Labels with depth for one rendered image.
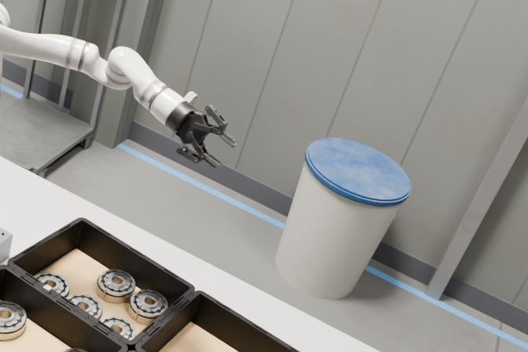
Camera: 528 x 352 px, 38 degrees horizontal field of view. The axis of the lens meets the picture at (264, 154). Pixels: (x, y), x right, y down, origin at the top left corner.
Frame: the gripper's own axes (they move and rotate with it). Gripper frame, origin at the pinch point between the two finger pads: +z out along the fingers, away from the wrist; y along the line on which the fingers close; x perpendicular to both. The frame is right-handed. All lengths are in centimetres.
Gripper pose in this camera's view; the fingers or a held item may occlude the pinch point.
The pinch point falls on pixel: (222, 152)
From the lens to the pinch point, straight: 175.0
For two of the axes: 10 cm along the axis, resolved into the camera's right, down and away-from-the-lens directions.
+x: 3.3, -1.4, 9.3
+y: 5.6, -7.7, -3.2
